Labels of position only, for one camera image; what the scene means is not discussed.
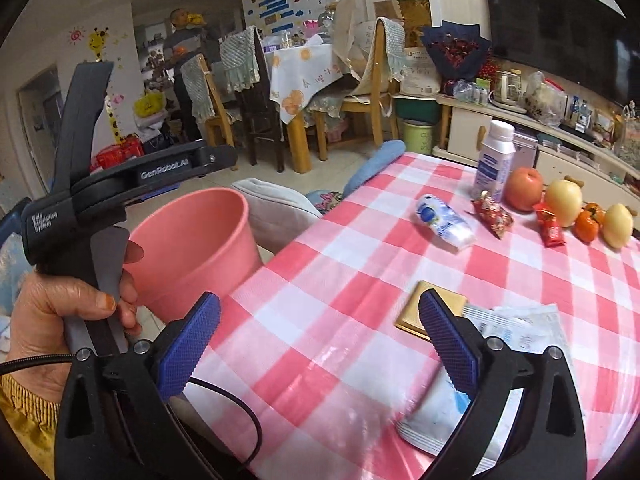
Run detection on pink plastic bucket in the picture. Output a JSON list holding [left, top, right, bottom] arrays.
[[124, 186, 264, 324]]

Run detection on glass kettle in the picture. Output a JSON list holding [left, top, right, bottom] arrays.
[[491, 69, 527, 112]]

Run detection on beige tote bag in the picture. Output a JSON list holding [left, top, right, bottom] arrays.
[[331, 0, 401, 97]]

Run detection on clear plastic food bag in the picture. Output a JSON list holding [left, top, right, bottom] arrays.
[[524, 71, 569, 127]]

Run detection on white pouch blue feather print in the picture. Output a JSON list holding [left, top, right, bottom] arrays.
[[396, 304, 574, 457]]

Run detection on white bottle blue label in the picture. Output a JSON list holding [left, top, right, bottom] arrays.
[[471, 120, 517, 204]]

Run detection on wooden chair knitted cover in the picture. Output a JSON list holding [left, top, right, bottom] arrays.
[[180, 54, 237, 162]]

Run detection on floral cushion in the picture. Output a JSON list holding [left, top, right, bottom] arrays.
[[304, 189, 347, 217]]

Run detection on white TV cabinet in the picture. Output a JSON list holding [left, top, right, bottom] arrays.
[[431, 91, 640, 187]]

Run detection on red gold patterned snack packet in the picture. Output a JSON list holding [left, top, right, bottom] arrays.
[[471, 191, 516, 240]]

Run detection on dark blue flower bouquet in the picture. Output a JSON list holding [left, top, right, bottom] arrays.
[[419, 20, 494, 87]]

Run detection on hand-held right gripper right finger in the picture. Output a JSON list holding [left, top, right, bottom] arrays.
[[419, 290, 587, 480]]

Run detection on pink checked tablecloth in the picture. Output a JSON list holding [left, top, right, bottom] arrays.
[[185, 150, 640, 480]]

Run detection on grey cushion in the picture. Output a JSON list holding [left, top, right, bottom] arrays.
[[229, 176, 324, 257]]

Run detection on yellow plastic bag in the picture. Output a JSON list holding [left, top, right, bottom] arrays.
[[133, 90, 167, 119]]

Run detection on wooden dining table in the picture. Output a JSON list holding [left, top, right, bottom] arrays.
[[286, 109, 327, 174]]

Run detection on black cable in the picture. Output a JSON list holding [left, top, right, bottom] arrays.
[[0, 351, 77, 377], [186, 376, 265, 467]]

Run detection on person's left hand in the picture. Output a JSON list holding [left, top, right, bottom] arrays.
[[7, 240, 146, 405]]

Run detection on dark chair knitted cover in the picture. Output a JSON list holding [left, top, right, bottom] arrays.
[[219, 24, 287, 167]]

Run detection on large yellow apple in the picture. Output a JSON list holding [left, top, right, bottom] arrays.
[[543, 176, 584, 229]]

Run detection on giraffe wall sticker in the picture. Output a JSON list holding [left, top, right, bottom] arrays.
[[86, 26, 127, 147]]

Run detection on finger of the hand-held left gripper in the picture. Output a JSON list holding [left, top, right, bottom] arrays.
[[192, 139, 239, 176]]

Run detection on silver box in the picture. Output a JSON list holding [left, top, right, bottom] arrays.
[[514, 131, 539, 172]]

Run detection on person's left forearm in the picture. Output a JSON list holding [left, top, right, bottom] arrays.
[[0, 374, 64, 480]]

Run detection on red gift box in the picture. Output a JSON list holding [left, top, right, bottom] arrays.
[[94, 145, 127, 172], [120, 133, 147, 162]]

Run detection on white rice sack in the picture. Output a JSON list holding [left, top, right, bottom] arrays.
[[399, 46, 442, 97]]

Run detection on red apple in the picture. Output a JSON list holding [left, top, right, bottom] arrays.
[[501, 166, 544, 213]]

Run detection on orange persimmon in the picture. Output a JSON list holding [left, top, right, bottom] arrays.
[[571, 201, 607, 244]]

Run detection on white orange print tablecloth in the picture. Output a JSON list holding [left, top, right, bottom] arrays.
[[269, 42, 362, 126]]

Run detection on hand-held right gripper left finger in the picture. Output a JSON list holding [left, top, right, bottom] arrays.
[[54, 291, 222, 480]]

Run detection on small white yogurt bottle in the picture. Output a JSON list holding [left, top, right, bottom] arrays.
[[414, 193, 477, 252]]

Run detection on blue cushion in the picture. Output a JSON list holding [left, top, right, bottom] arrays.
[[341, 139, 407, 197]]

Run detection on black television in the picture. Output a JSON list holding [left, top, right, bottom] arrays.
[[479, 0, 640, 109]]

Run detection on wooden chair green cover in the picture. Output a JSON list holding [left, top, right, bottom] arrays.
[[339, 16, 407, 162]]

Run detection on plain red candy wrapper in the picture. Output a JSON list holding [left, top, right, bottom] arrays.
[[531, 202, 567, 249]]

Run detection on green plastic bin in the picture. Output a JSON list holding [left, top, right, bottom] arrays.
[[399, 119, 434, 157]]

